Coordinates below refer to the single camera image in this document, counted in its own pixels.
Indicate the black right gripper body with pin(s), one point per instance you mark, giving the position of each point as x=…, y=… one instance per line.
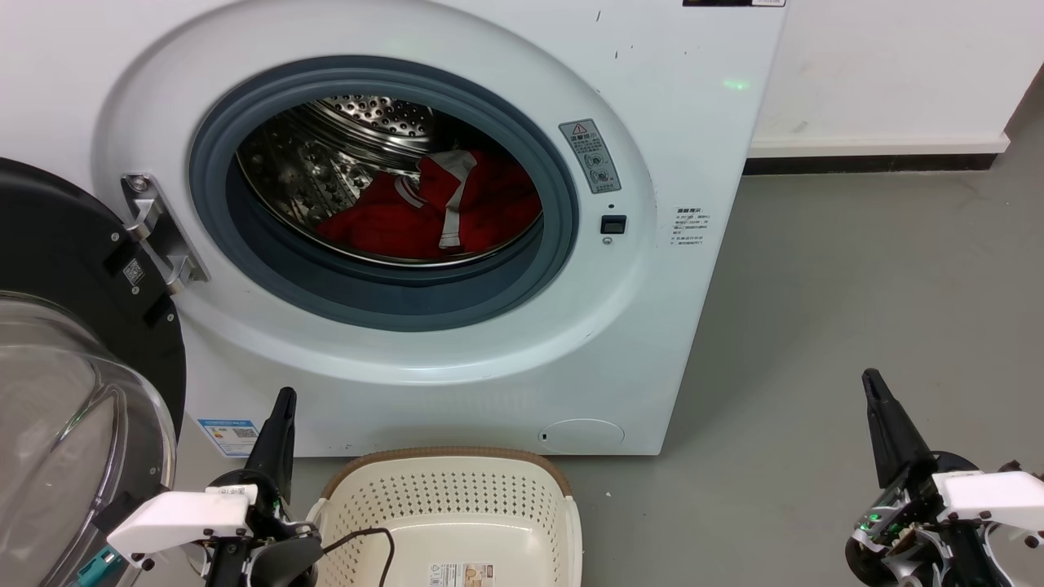
x=897, y=530

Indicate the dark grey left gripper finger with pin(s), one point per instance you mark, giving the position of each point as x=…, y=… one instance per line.
x=276, y=448

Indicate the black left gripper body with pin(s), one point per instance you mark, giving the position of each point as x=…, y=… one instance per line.
x=265, y=522

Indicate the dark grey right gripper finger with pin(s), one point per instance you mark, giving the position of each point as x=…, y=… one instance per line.
x=893, y=440

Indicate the red white-trimmed garment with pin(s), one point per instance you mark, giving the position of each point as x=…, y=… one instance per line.
x=367, y=224

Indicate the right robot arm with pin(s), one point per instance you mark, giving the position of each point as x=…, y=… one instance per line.
x=991, y=567

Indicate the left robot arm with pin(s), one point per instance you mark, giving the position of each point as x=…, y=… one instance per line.
x=277, y=567

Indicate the cream perforated laundry basket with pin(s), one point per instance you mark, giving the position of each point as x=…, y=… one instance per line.
x=457, y=505

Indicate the printed label sticker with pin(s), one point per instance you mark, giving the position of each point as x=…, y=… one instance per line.
x=461, y=575

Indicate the silver metal door hinge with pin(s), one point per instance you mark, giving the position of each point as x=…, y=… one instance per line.
x=163, y=236

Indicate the stainless steel washing machine drum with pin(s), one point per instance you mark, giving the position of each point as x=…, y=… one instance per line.
x=326, y=163

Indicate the black glass washer door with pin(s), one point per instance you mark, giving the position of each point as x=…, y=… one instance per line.
x=49, y=236

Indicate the blue energy label sticker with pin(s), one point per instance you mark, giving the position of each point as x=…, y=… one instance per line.
x=230, y=437

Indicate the grey rubber door gasket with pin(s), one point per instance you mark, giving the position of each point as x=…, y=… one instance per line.
x=391, y=302

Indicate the white QR code sticker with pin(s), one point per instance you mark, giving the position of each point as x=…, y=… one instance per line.
x=134, y=271

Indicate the small printed text label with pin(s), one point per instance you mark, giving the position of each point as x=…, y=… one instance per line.
x=690, y=226

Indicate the round white filter cover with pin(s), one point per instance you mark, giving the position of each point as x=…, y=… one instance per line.
x=581, y=436

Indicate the black door latch socket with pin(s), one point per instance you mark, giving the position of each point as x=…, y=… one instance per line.
x=613, y=224

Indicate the white front-load washing machine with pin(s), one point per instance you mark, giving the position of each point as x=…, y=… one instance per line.
x=693, y=122

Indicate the grey warning sticker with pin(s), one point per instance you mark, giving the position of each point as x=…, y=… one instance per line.
x=590, y=155

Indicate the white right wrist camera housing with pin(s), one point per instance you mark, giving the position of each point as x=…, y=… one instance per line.
x=991, y=497

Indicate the black wall baseboard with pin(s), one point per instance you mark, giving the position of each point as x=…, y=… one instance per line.
x=864, y=163

